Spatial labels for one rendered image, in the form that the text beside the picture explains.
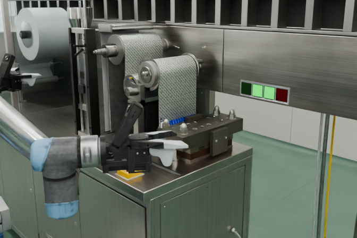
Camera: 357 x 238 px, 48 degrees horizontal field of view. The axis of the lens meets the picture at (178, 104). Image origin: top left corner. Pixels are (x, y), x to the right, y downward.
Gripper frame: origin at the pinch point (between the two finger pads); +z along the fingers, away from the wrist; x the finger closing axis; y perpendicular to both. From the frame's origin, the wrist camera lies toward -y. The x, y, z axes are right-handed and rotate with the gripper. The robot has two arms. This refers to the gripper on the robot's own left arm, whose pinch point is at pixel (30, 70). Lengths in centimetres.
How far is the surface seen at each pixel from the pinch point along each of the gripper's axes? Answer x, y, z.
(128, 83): 46.0, -1.4, 16.0
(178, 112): 71, 8, 22
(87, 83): 28.9, 1.1, 7.4
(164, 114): 69, 7, 13
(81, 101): 22.2, 12.7, 11.4
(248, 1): 91, -45, 34
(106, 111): 29.3, 18.8, 23.3
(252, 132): 36, 113, 304
